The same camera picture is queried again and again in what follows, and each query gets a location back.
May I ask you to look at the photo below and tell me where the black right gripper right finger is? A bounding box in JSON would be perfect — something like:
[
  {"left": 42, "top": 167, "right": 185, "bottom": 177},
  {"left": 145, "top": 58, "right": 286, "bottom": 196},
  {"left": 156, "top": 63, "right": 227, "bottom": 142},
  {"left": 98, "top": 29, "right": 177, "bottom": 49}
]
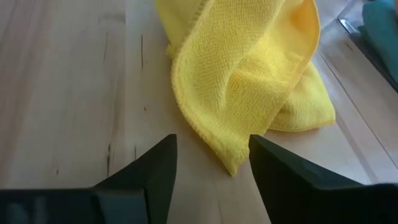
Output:
[{"left": 248, "top": 134, "right": 398, "bottom": 224}]

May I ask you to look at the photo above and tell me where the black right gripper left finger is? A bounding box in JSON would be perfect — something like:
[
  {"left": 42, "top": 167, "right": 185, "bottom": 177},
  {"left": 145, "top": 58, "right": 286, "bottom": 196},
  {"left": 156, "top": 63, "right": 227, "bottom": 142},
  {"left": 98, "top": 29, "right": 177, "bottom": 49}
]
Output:
[{"left": 0, "top": 134, "right": 178, "bottom": 224}]

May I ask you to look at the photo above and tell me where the yellow microfiber towel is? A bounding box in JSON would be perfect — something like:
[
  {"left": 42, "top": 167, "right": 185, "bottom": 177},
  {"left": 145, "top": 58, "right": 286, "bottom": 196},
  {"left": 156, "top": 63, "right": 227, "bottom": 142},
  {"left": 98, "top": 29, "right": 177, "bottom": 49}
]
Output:
[{"left": 154, "top": 0, "right": 336, "bottom": 177}]

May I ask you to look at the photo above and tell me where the clear plastic bin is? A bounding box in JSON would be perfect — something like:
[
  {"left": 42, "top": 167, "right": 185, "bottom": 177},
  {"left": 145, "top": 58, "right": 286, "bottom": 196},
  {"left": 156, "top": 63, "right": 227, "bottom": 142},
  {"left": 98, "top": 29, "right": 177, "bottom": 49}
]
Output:
[{"left": 337, "top": 0, "right": 398, "bottom": 94}]

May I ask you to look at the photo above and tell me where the blue microfiber towel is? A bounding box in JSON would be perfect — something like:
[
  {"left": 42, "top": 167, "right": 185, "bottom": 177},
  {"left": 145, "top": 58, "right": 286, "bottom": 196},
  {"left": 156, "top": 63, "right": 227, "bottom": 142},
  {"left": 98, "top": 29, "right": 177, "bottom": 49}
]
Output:
[{"left": 357, "top": 0, "right": 398, "bottom": 85}]

